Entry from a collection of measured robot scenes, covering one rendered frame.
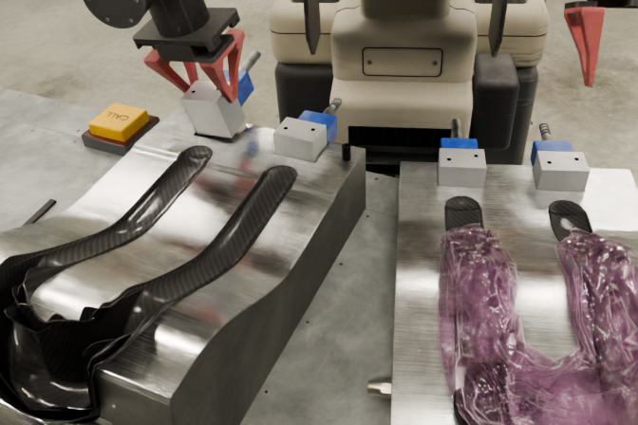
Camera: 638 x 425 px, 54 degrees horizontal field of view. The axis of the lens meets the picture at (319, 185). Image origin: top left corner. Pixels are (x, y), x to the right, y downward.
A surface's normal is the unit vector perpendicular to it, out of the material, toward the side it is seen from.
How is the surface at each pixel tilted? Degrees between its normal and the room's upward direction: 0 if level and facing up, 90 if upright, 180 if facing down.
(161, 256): 24
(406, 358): 15
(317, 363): 0
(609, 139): 0
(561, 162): 0
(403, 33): 31
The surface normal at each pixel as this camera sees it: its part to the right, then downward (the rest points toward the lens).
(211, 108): -0.39, 0.70
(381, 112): -0.12, 0.73
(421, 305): -0.07, -0.61
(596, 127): -0.05, -0.78
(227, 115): 0.89, 0.11
